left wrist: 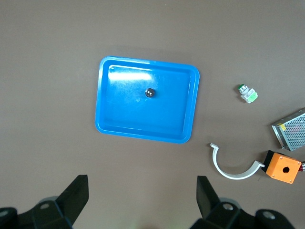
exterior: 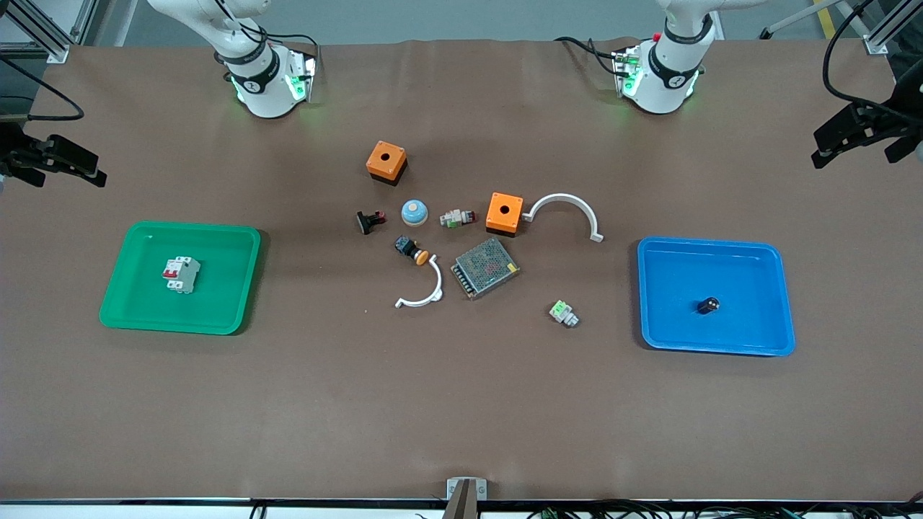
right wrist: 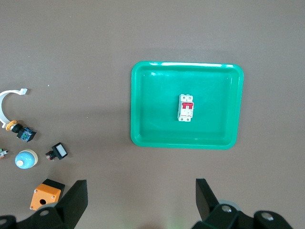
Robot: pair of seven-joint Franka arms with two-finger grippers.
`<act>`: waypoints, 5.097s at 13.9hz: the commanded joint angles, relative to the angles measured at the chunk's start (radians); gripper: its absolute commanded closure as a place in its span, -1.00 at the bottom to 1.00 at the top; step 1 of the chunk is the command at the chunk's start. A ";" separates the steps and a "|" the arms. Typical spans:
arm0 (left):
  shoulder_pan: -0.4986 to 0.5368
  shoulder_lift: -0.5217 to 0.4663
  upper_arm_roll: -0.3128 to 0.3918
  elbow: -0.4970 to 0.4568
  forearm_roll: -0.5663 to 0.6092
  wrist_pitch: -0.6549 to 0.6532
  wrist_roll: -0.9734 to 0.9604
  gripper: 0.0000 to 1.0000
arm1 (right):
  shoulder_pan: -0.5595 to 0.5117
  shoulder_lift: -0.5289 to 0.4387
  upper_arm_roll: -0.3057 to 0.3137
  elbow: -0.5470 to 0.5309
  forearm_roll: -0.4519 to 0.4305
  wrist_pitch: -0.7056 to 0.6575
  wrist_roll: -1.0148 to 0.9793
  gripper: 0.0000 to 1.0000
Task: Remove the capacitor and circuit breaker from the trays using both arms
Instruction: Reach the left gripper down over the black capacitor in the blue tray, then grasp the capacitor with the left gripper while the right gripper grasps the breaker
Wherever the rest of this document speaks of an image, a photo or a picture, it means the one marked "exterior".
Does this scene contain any white red circuit breaker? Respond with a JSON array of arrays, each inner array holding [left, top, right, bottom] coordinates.
[[162, 257, 201, 294]]

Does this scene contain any green plastic tray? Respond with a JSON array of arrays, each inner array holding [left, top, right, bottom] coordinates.
[[99, 221, 262, 336]]

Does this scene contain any blue plastic tray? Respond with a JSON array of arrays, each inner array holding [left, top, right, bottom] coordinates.
[[637, 236, 796, 358]]

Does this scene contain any large white arc clamp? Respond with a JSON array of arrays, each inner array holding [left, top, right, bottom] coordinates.
[[522, 193, 605, 244]]

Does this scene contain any orange black button box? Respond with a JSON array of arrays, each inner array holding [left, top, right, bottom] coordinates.
[[485, 192, 525, 237], [366, 140, 409, 187]]

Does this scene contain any orange head black push button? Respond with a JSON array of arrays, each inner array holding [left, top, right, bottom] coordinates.
[[394, 236, 430, 266]]

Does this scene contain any metal mesh power supply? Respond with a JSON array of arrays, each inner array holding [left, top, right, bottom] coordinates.
[[451, 237, 521, 301]]

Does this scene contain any small white arc clamp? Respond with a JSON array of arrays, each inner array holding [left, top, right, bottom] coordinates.
[[394, 257, 444, 309]]

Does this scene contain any brown table mat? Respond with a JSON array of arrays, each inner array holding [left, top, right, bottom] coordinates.
[[0, 37, 923, 502]]

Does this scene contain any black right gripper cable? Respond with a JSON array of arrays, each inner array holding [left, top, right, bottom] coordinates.
[[0, 56, 85, 122]]

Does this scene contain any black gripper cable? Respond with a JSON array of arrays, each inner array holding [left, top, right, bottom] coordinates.
[[0, 56, 85, 122], [822, 0, 923, 120]]

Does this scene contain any aluminium frame profile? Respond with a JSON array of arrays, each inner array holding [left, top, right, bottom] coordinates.
[[862, 0, 923, 56], [0, 0, 98, 64]]

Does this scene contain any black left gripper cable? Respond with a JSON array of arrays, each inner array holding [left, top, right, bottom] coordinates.
[[822, 0, 923, 120]]

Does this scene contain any metal connector bracket green light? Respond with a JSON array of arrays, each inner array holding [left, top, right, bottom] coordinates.
[[285, 48, 318, 103], [611, 48, 644, 99]]

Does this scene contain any black arm base cable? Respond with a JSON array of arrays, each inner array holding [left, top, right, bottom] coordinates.
[[554, 36, 630, 74], [216, 0, 319, 57]]

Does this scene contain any grey metal camera bracket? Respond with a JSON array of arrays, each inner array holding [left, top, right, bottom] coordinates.
[[446, 477, 487, 519]]

